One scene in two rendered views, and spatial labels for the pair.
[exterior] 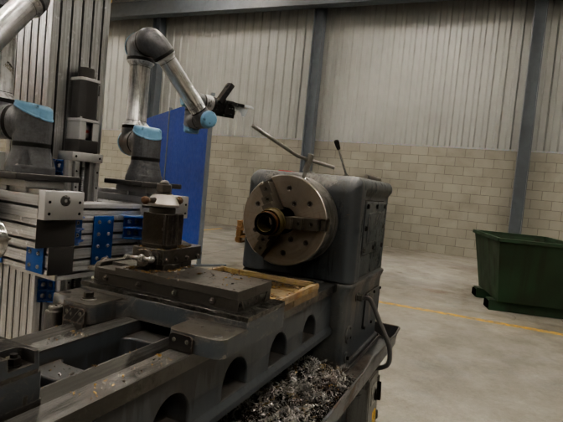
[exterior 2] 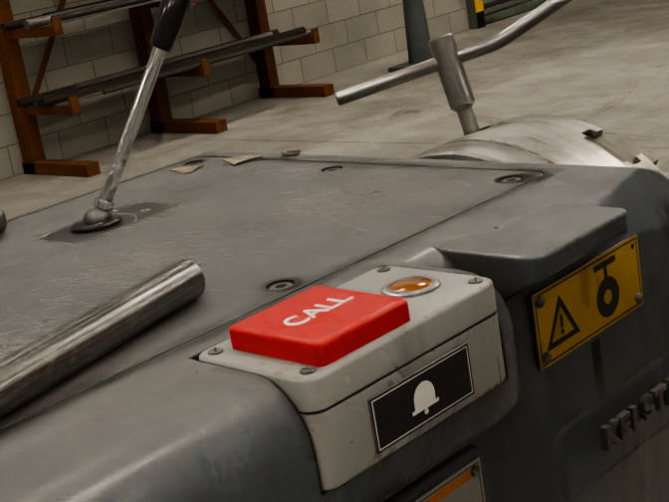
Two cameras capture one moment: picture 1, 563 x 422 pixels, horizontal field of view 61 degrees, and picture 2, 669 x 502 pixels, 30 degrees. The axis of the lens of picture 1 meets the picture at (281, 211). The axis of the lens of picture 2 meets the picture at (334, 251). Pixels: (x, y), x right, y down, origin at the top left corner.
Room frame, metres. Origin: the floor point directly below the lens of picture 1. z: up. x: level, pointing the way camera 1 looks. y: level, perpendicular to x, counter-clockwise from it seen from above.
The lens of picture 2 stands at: (2.67, 0.21, 1.45)
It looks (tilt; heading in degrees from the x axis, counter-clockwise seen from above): 16 degrees down; 202
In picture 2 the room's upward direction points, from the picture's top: 10 degrees counter-clockwise
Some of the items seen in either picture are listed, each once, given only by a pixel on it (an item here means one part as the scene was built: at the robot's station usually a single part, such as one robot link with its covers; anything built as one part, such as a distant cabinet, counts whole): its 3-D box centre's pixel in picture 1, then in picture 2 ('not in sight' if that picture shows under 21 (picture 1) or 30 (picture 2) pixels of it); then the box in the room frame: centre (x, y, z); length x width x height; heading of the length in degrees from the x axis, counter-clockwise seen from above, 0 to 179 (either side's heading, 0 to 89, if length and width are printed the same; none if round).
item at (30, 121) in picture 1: (31, 122); not in sight; (1.58, 0.85, 1.33); 0.13 x 0.12 x 0.14; 81
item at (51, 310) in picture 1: (54, 326); not in sight; (1.04, 0.48, 0.84); 0.04 x 0.04 x 0.10; 66
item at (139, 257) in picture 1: (166, 255); not in sight; (1.19, 0.28, 0.99); 0.20 x 0.10 x 0.05; 156
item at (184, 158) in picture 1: (165, 176); not in sight; (8.24, 2.05, 1.18); 4.12 x 0.80 x 2.35; 29
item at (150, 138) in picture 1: (146, 141); not in sight; (2.01, 0.59, 1.33); 0.13 x 0.12 x 0.14; 38
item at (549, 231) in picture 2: not in sight; (529, 251); (2.02, 0.06, 1.24); 0.09 x 0.08 x 0.03; 156
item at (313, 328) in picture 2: not in sight; (321, 331); (2.18, -0.01, 1.26); 0.06 x 0.06 x 0.02; 66
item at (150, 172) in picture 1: (144, 169); not in sight; (2.01, 0.59, 1.21); 0.15 x 0.15 x 0.10
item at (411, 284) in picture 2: not in sight; (411, 289); (2.12, 0.02, 1.26); 0.02 x 0.02 x 0.01
